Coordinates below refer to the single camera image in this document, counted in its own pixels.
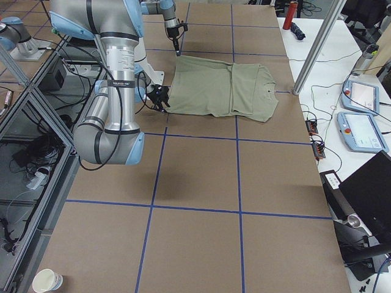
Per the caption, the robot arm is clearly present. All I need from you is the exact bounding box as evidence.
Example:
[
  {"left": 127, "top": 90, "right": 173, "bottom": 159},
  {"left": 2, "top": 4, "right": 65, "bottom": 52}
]
[
  {"left": 139, "top": 0, "right": 188, "bottom": 56},
  {"left": 49, "top": 1, "right": 145, "bottom": 165}
]

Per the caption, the grey water bottle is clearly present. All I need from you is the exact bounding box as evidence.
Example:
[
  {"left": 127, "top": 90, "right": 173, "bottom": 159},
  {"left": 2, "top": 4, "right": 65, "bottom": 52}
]
[{"left": 355, "top": 44, "right": 379, "bottom": 74}]

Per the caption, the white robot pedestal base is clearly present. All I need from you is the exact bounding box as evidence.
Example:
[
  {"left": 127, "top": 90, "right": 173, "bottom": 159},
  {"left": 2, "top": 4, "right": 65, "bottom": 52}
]
[{"left": 134, "top": 39, "right": 164, "bottom": 85}]

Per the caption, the red bottle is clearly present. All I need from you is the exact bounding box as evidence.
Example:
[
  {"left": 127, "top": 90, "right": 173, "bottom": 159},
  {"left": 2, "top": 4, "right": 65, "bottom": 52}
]
[{"left": 282, "top": 1, "right": 298, "bottom": 30}]

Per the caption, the near teach pendant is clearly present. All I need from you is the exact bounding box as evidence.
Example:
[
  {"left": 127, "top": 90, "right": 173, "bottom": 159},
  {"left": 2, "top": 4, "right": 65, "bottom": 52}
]
[{"left": 337, "top": 112, "right": 389, "bottom": 154}]

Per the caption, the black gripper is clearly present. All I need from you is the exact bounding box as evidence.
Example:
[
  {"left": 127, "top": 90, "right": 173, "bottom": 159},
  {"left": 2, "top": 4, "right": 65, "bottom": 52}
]
[
  {"left": 166, "top": 20, "right": 188, "bottom": 56},
  {"left": 147, "top": 85, "right": 170, "bottom": 113}
]

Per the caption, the black laptop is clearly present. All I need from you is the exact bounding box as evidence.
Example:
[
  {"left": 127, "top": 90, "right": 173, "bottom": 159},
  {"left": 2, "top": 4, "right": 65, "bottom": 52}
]
[{"left": 320, "top": 151, "right": 390, "bottom": 281}]

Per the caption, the folded dark blue umbrella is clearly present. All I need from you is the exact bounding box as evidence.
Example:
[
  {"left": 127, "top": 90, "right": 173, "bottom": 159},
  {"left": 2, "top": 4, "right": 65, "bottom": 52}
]
[{"left": 290, "top": 22, "right": 305, "bottom": 41}]

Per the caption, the paper cup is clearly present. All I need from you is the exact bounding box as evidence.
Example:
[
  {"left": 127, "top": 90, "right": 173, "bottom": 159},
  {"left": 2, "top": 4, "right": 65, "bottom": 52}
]
[{"left": 32, "top": 269, "right": 64, "bottom": 293}]

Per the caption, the aluminium frame post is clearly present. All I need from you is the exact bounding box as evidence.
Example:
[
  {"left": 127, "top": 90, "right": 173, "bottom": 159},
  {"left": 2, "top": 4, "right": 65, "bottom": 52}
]
[{"left": 292, "top": 0, "right": 346, "bottom": 95}]

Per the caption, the teach pendant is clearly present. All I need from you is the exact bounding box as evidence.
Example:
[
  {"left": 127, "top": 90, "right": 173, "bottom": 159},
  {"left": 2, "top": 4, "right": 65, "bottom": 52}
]
[
  {"left": 337, "top": 112, "right": 389, "bottom": 154},
  {"left": 341, "top": 79, "right": 379, "bottom": 115}
]

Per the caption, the olive green long-sleeve shirt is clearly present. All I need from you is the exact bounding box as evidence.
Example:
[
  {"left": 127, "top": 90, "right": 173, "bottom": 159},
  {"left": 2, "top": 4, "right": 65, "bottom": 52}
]
[{"left": 167, "top": 56, "right": 279, "bottom": 122}]

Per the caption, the far teach pendant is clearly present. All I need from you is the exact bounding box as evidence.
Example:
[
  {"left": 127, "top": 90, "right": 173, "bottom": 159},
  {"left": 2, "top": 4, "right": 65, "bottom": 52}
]
[{"left": 341, "top": 79, "right": 379, "bottom": 115}]

